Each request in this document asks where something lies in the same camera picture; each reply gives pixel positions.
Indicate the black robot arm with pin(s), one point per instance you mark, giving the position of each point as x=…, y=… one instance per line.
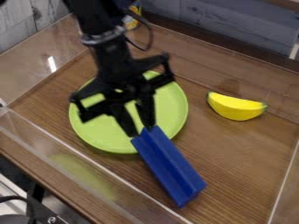
x=100, y=18

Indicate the blue T-shaped block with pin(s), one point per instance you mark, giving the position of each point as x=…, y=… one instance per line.
x=171, y=168

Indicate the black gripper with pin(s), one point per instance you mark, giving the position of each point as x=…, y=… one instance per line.
x=124, y=79

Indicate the clear acrylic front wall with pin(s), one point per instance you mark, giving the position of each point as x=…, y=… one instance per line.
x=85, y=185

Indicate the black metal table frame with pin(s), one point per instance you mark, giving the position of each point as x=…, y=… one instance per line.
x=45, y=216

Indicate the green round plate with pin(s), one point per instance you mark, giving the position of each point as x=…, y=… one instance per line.
x=102, y=134

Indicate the yellow labelled tin can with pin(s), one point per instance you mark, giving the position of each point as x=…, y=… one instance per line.
x=134, y=11

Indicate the yellow banana toy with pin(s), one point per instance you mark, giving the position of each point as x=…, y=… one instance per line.
x=233, y=108

